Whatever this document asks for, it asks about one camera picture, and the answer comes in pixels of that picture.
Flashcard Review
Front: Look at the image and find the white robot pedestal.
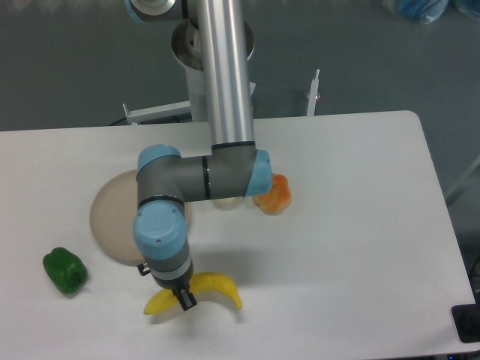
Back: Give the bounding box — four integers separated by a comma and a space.
122, 18, 257, 125

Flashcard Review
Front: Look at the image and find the green bell pepper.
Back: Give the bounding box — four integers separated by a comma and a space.
42, 247, 88, 296

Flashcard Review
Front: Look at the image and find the yellow banana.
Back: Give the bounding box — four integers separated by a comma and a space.
143, 271, 243, 315

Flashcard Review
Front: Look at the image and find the blue plastic bag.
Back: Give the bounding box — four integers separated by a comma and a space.
381, 0, 479, 24

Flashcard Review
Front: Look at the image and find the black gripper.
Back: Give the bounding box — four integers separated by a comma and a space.
136, 263, 197, 311

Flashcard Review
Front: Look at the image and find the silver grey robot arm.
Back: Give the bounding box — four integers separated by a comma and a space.
125, 1, 272, 310

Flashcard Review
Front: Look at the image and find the black device at edge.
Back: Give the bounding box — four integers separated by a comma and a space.
451, 304, 479, 344

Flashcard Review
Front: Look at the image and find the beige round plate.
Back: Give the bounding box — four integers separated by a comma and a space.
88, 169, 196, 268

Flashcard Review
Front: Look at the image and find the orange bread roll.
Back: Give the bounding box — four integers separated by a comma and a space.
253, 173, 292, 215

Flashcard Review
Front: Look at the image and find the white bracket post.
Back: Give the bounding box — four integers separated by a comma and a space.
306, 69, 320, 117

